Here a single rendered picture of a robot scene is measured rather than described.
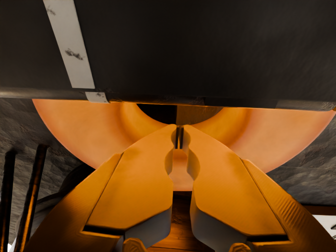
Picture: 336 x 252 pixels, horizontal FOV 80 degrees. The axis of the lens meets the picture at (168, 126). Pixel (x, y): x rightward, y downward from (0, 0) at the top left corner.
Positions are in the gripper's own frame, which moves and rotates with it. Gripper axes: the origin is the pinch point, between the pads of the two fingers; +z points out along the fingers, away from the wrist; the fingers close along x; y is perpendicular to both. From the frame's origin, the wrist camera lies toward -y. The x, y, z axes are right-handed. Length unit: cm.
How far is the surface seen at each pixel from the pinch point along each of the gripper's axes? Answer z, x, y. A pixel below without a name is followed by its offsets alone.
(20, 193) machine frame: 18.1, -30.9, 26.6
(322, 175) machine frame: 15.4, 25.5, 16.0
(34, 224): 4.4, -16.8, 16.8
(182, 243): 0.8, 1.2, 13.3
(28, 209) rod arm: 1.2, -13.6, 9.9
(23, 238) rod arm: -0.8, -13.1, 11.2
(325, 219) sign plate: 16.5, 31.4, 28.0
